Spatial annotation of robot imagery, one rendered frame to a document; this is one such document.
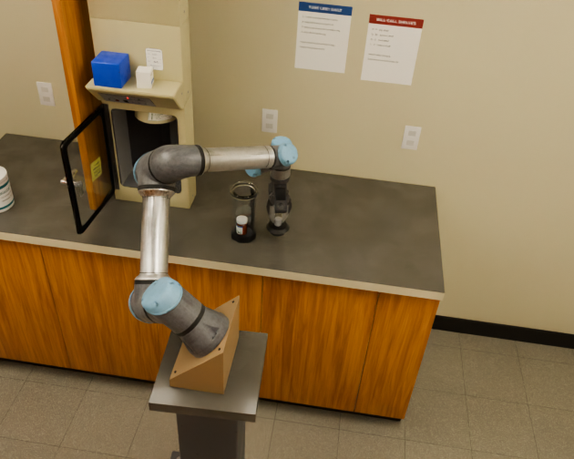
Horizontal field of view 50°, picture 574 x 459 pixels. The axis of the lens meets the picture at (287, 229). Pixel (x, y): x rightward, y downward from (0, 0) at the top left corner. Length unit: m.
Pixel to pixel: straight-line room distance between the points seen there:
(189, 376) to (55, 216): 1.04
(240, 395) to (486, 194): 1.58
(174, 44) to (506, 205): 1.67
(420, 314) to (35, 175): 1.74
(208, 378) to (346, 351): 0.90
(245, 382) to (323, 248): 0.71
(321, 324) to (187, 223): 0.68
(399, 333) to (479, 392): 0.89
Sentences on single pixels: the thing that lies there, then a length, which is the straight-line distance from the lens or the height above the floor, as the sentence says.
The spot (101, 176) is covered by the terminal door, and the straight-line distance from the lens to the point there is 2.50.
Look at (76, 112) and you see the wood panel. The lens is 2.40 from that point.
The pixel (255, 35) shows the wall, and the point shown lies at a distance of 2.63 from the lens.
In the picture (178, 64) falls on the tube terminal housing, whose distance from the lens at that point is 2.27.
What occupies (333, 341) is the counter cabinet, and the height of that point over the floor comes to 0.55.
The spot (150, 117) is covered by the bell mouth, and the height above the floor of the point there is 1.34.
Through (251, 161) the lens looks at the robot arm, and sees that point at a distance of 1.96.
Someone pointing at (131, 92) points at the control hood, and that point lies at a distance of 2.24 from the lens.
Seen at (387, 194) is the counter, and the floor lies 0.94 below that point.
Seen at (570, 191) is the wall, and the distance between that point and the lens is 3.03.
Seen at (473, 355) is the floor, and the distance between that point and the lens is 3.46.
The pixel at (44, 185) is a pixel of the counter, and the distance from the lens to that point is 2.83.
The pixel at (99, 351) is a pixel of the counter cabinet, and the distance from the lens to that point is 2.97.
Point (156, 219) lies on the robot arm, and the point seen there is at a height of 1.32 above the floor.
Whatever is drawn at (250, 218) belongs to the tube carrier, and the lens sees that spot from 2.34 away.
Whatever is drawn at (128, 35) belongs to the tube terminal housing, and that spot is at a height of 1.66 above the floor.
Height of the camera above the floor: 2.49
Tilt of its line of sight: 39 degrees down
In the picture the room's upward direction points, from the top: 4 degrees clockwise
